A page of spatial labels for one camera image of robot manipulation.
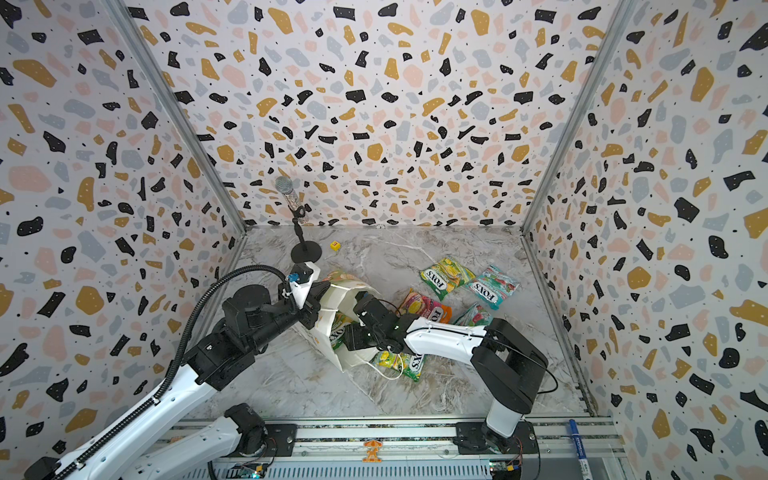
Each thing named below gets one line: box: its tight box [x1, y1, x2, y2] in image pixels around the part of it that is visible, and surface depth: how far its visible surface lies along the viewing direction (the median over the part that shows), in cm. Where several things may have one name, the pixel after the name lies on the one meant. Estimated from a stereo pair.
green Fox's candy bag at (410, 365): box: [369, 350, 425, 382], surface depth 87 cm
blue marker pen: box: [569, 418, 594, 480], surface depth 73 cm
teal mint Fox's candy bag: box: [468, 264, 520, 310], surface depth 102 cm
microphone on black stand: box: [274, 176, 322, 263], surface depth 114 cm
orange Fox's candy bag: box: [396, 292, 453, 324], surface depth 99 cm
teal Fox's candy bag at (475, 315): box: [453, 302, 493, 326], surface depth 96 cm
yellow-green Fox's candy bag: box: [419, 257, 476, 301], surface depth 105 cm
